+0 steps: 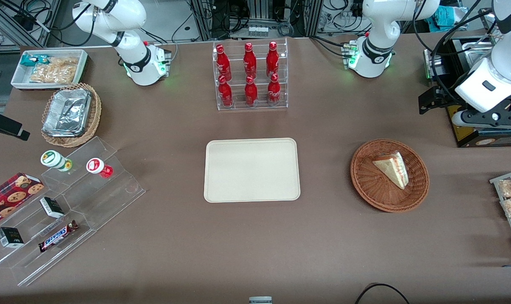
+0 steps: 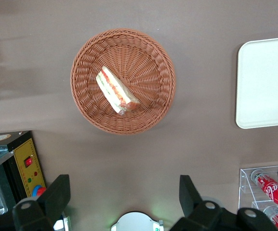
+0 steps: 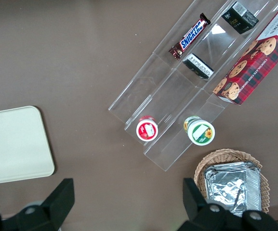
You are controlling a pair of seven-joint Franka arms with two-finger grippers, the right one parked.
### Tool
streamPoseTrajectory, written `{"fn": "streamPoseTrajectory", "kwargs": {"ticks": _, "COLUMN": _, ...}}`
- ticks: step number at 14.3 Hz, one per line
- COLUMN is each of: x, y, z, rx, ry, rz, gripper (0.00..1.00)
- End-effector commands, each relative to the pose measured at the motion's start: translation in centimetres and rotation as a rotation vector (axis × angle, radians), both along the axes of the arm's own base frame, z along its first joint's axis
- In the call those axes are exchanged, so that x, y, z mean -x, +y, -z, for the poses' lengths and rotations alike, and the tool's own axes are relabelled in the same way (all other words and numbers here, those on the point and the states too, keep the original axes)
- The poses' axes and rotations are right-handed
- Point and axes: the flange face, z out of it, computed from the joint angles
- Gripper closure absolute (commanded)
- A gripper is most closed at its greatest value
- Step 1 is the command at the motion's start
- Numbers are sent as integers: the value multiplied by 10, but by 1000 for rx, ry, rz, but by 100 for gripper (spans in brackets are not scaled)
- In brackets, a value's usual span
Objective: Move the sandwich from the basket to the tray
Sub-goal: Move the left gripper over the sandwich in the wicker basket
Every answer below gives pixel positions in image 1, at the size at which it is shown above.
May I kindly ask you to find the clear bag of crackers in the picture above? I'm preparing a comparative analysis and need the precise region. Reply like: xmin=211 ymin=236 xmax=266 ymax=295
xmin=29 ymin=56 xmax=79 ymax=84

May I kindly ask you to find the green lid cup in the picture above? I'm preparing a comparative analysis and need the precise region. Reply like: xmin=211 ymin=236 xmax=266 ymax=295
xmin=40 ymin=150 xmax=73 ymax=173

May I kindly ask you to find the red tartan cookie box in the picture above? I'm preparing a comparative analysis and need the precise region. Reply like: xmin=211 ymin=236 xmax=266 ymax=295
xmin=0 ymin=172 xmax=45 ymax=231

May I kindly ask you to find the teal snack packet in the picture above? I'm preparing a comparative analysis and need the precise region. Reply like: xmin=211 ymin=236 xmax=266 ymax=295
xmin=19 ymin=54 xmax=50 ymax=67

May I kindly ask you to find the brown wicker basket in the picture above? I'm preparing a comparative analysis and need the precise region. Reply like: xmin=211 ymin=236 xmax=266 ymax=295
xmin=350 ymin=139 xmax=430 ymax=213

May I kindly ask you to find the black box appliance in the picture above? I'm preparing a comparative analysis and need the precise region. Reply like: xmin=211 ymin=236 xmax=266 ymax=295
xmin=423 ymin=36 xmax=511 ymax=149

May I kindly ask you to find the red lid cup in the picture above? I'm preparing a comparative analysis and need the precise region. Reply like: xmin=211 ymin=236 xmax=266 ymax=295
xmin=86 ymin=157 xmax=114 ymax=179

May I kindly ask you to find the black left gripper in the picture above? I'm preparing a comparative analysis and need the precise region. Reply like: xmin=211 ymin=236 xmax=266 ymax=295
xmin=418 ymin=85 xmax=511 ymax=130

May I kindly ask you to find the white snack bin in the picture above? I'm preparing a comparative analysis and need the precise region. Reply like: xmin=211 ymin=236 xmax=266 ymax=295
xmin=11 ymin=49 xmax=89 ymax=91

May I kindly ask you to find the aluminium foil tray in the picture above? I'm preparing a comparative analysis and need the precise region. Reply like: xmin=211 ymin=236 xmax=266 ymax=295
xmin=42 ymin=87 xmax=92 ymax=137

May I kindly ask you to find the light wicker basket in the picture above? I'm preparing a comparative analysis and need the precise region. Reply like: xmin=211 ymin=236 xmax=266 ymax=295
xmin=41 ymin=82 xmax=102 ymax=148

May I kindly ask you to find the beige plastic tray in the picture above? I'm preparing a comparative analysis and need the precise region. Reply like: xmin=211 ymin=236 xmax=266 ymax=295
xmin=203 ymin=138 xmax=301 ymax=204

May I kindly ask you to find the triangle sandwich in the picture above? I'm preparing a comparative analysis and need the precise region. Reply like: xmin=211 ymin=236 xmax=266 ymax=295
xmin=372 ymin=151 xmax=409 ymax=190

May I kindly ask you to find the grey wire rack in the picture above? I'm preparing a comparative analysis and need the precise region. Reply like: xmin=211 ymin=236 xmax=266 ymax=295
xmin=489 ymin=168 xmax=511 ymax=267

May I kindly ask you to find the red cola bottle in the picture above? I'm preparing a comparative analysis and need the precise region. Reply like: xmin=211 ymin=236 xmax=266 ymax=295
xmin=267 ymin=73 xmax=281 ymax=106
xmin=216 ymin=44 xmax=232 ymax=81
xmin=244 ymin=75 xmax=259 ymax=106
xmin=218 ymin=75 xmax=234 ymax=108
xmin=266 ymin=41 xmax=280 ymax=78
xmin=243 ymin=42 xmax=257 ymax=79

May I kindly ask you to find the clear acrylic stepped stand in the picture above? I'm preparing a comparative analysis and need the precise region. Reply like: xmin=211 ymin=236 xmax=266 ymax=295
xmin=0 ymin=136 xmax=146 ymax=287

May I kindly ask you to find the clear acrylic bottle rack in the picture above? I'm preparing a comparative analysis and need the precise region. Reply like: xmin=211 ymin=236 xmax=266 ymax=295
xmin=213 ymin=38 xmax=289 ymax=111

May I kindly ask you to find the small black box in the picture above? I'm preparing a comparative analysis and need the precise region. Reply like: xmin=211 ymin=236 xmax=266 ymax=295
xmin=39 ymin=196 xmax=65 ymax=219
xmin=0 ymin=226 xmax=25 ymax=248

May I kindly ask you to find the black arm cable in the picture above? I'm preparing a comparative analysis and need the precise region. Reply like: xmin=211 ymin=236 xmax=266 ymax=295
xmin=412 ymin=0 xmax=494 ymax=95

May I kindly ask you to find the snickers chocolate bar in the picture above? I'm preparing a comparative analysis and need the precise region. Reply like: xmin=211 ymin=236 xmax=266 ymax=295
xmin=38 ymin=220 xmax=80 ymax=253

